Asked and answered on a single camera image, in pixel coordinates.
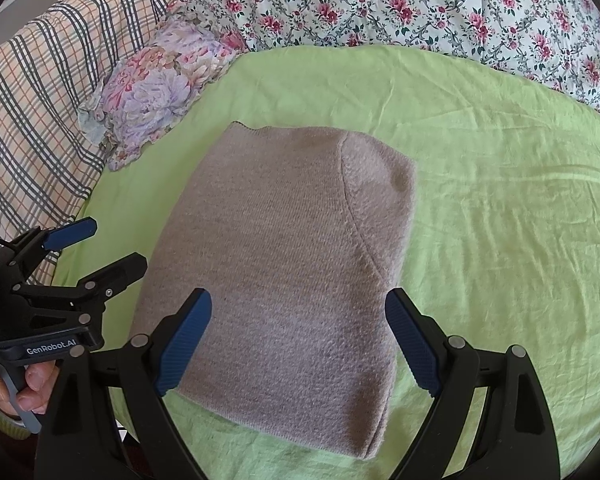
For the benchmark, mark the light green bed sheet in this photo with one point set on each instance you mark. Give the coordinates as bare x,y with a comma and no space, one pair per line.
505,220

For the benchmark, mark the purple floral pillow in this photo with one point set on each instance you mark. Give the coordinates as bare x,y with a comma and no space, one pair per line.
155,85

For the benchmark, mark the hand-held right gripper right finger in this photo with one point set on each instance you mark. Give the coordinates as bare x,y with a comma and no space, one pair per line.
412,345

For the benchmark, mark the white floral quilt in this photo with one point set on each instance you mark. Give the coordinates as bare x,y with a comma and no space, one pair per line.
405,5

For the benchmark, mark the person's left hand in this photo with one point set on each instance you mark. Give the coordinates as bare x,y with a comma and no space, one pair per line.
32,380

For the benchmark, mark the beige knit sweater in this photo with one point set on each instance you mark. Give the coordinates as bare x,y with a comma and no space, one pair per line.
290,270

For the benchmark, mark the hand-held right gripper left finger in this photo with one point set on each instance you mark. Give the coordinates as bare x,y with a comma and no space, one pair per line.
182,345

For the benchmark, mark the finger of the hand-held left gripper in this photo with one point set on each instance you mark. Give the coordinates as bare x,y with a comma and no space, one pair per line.
70,232
115,272

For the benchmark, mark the plaid checked blanket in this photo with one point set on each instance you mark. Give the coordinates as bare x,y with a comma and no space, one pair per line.
45,95

